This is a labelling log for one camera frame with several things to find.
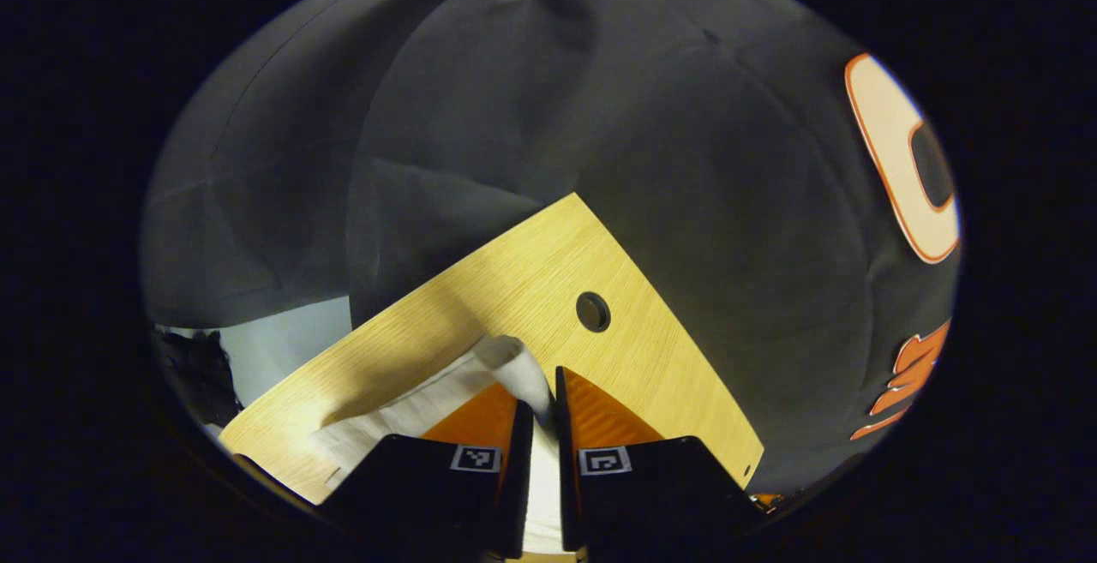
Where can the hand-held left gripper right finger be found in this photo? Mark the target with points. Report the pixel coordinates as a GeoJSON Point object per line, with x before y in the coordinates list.
{"type": "Point", "coordinates": [567, 477]}

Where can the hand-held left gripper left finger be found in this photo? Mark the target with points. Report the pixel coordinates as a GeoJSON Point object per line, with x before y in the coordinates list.
{"type": "Point", "coordinates": [517, 477]}

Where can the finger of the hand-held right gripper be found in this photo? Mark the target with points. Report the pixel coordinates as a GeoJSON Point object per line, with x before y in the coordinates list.
{"type": "Point", "coordinates": [765, 501]}

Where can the white jeans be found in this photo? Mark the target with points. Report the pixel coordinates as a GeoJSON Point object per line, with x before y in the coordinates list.
{"type": "Point", "coordinates": [428, 404]}

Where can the dark bundle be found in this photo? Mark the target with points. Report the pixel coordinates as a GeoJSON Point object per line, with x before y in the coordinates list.
{"type": "Point", "coordinates": [197, 370]}

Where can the black backdrop cloth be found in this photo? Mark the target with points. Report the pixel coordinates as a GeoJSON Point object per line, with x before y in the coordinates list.
{"type": "Point", "coordinates": [600, 100]}

